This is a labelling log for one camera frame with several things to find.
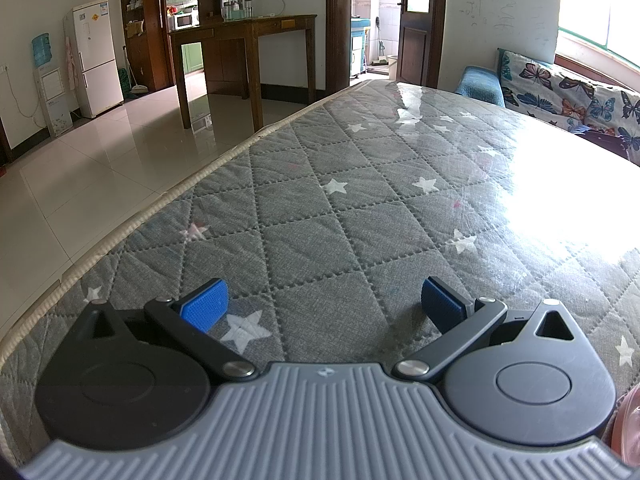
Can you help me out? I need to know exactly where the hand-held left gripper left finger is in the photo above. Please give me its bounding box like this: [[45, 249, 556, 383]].
[[75, 278, 256, 378]]

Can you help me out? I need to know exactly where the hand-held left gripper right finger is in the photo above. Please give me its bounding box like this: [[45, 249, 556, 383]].
[[392, 276, 581, 381]]

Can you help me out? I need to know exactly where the clear bottle with pink lid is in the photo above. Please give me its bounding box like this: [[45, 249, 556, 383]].
[[612, 385, 640, 461]]

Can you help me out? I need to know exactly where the grey quilted star table cover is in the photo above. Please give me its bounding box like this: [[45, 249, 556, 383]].
[[0, 80, 640, 466]]

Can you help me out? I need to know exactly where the blue sofa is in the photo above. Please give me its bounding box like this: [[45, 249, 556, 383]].
[[455, 47, 640, 166]]

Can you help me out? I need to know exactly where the broom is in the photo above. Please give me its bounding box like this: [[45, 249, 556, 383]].
[[120, 45, 149, 97]]

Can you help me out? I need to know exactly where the black bag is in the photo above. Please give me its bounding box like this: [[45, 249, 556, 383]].
[[575, 127, 640, 167]]

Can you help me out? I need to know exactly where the mop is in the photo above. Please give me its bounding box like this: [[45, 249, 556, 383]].
[[371, 16, 391, 67]]

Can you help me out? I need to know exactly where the white water dispenser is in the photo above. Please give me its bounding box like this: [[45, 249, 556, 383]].
[[34, 65, 71, 136]]

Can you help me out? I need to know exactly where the white refrigerator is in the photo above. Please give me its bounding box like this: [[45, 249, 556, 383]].
[[63, 0, 125, 120]]

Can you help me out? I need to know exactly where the dark wooden door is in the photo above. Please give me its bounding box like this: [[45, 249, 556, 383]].
[[397, 0, 449, 89]]

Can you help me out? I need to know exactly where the blue cabinet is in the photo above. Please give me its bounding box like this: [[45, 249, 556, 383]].
[[350, 15, 372, 79]]

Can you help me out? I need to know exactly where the pink hanging towel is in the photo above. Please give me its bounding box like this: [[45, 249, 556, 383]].
[[64, 37, 84, 94]]

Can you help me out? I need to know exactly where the dark wooden side table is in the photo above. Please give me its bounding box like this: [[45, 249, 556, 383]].
[[167, 14, 318, 131]]

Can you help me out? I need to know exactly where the tall wooden bookcase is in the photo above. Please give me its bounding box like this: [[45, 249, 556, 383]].
[[119, 0, 172, 92]]

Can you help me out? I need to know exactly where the row of glass jars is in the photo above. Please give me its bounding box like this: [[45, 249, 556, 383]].
[[221, 0, 256, 22]]

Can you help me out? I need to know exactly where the blue water jug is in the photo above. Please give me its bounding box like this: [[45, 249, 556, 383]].
[[32, 33, 54, 69]]

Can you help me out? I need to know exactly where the large window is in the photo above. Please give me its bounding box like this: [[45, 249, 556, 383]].
[[555, 0, 640, 68]]

